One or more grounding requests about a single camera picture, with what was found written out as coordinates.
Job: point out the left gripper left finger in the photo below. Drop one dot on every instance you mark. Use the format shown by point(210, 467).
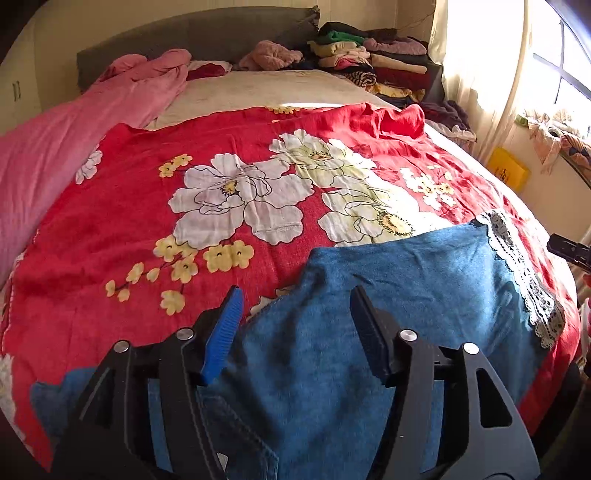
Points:
point(140, 416)

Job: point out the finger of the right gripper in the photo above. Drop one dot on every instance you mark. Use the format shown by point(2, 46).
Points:
point(574, 253)

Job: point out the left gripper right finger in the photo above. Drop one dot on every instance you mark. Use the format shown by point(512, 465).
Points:
point(451, 416)

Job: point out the yellow box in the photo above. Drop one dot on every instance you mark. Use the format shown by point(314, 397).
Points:
point(508, 169)

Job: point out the red floral blanket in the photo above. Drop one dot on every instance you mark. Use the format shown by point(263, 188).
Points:
point(295, 209)

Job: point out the dark purple garment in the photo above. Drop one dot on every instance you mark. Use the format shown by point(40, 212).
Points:
point(447, 113)

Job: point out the cream curtain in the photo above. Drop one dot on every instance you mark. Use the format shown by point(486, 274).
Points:
point(482, 46)

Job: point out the stack of folded clothes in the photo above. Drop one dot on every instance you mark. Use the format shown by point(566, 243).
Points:
point(396, 68)

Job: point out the pink quilt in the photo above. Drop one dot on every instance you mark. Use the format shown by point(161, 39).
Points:
point(40, 157)

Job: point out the beige bed sheet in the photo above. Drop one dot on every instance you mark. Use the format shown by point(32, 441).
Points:
point(239, 90)

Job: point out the dark red pillow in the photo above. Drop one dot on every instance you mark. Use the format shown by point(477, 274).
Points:
point(208, 70)

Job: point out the pink crumpled garment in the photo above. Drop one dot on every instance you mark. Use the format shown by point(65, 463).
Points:
point(269, 56)

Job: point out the grey headboard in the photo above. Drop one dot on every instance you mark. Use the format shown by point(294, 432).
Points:
point(226, 34)

